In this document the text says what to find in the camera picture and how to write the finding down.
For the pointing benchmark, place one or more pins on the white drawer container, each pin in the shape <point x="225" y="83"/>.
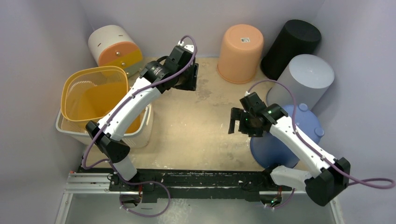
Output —
<point x="111" y="45"/>

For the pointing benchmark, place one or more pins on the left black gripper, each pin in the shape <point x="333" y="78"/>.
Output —
<point x="191" y="85"/>

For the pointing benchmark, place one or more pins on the aluminium mounting rail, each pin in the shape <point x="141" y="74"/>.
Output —
<point x="172" y="179"/>

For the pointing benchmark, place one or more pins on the grey plastic bin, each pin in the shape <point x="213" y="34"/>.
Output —
<point x="307" y="77"/>

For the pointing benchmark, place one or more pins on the yellow mesh basket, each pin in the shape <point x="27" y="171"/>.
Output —
<point x="90" y="94"/>

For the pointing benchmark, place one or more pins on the blue plastic bucket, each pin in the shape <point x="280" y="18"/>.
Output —
<point x="268" y="150"/>

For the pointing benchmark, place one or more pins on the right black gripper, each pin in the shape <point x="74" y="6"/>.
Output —
<point x="238" y="116"/>

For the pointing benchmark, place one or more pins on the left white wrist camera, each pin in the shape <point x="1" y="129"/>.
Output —
<point x="189" y="47"/>

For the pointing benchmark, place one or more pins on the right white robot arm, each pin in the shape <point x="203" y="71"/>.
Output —
<point x="326" y="176"/>

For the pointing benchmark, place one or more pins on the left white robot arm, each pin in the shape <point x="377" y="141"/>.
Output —
<point x="177" y="70"/>

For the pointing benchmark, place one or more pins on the white mesh basket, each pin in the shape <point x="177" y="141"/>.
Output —
<point x="136" y="137"/>

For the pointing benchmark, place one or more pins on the black plastic bin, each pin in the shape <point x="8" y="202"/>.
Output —
<point x="295" y="38"/>

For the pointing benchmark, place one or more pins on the orange capybara bin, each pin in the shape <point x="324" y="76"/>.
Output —
<point x="240" y="53"/>

